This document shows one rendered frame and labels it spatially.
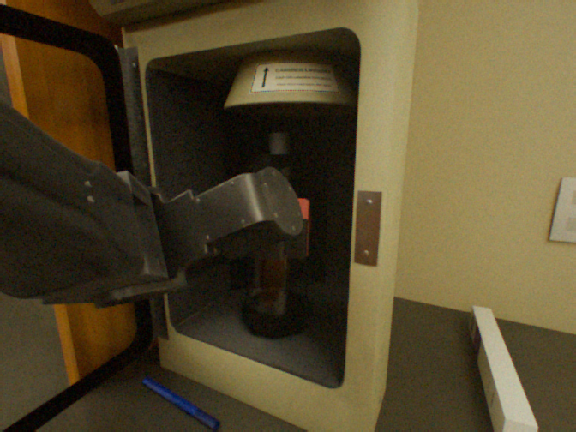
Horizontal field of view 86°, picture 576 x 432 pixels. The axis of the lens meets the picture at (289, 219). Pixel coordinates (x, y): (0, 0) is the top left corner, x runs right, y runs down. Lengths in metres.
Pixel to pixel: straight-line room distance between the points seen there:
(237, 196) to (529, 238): 0.62
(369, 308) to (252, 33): 0.29
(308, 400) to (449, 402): 0.20
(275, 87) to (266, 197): 0.16
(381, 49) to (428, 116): 0.43
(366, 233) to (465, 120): 0.46
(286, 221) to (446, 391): 0.38
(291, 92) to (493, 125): 0.46
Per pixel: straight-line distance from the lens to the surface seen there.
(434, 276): 0.77
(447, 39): 0.74
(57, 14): 0.50
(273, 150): 0.42
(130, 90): 0.46
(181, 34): 0.41
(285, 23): 0.33
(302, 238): 0.35
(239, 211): 0.21
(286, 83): 0.35
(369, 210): 0.29
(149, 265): 0.20
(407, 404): 0.51
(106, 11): 0.45
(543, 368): 0.66
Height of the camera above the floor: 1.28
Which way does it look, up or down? 14 degrees down
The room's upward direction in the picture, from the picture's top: straight up
